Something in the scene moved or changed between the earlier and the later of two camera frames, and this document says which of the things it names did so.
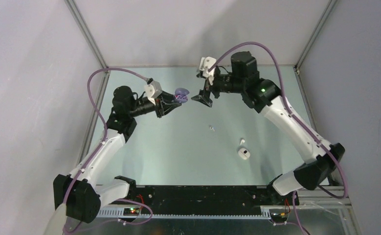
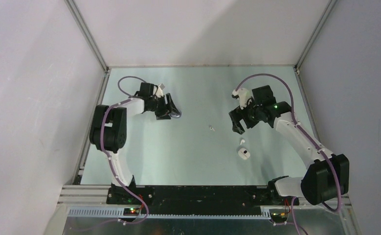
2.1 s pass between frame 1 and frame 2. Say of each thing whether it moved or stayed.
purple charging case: moved
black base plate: stayed
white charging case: stayed
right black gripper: moved
